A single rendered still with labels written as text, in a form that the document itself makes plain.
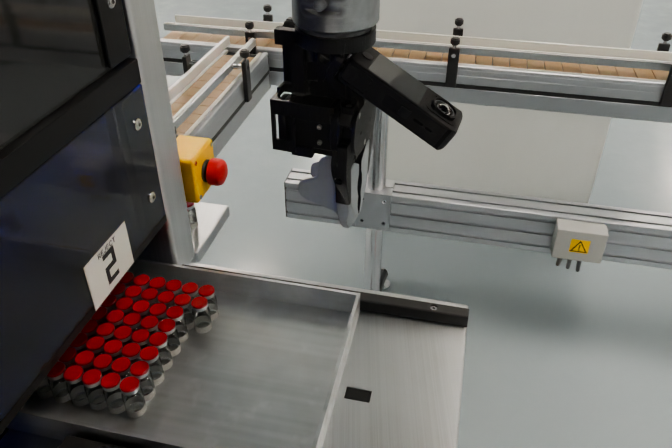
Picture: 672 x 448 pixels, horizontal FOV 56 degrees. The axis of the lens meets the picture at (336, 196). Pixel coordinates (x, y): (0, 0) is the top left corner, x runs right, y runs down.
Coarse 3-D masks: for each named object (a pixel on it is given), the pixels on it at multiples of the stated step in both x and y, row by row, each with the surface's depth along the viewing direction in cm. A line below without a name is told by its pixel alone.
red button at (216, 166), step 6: (210, 162) 89; (216, 162) 89; (222, 162) 90; (210, 168) 89; (216, 168) 89; (222, 168) 90; (210, 174) 89; (216, 174) 89; (222, 174) 90; (210, 180) 89; (216, 180) 89; (222, 180) 90
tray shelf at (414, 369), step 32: (352, 288) 87; (384, 320) 82; (416, 320) 82; (352, 352) 77; (384, 352) 77; (416, 352) 77; (448, 352) 77; (352, 384) 73; (384, 384) 73; (416, 384) 73; (448, 384) 73; (352, 416) 70; (384, 416) 70; (416, 416) 70; (448, 416) 70
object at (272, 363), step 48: (240, 288) 85; (288, 288) 83; (192, 336) 79; (240, 336) 79; (288, 336) 79; (336, 336) 79; (192, 384) 73; (240, 384) 73; (288, 384) 73; (336, 384) 71; (48, 432) 67; (96, 432) 65; (144, 432) 68; (192, 432) 68; (240, 432) 68; (288, 432) 68
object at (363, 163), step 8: (368, 144) 63; (368, 152) 64; (360, 160) 62; (312, 168) 66; (360, 168) 62; (312, 176) 66; (360, 176) 63; (360, 184) 63; (360, 192) 64; (360, 200) 64; (360, 208) 65
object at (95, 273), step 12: (120, 228) 71; (108, 240) 68; (120, 240) 71; (120, 252) 71; (96, 264) 67; (108, 264) 69; (120, 264) 72; (96, 276) 67; (120, 276) 72; (96, 288) 67; (108, 288) 70; (96, 300) 68
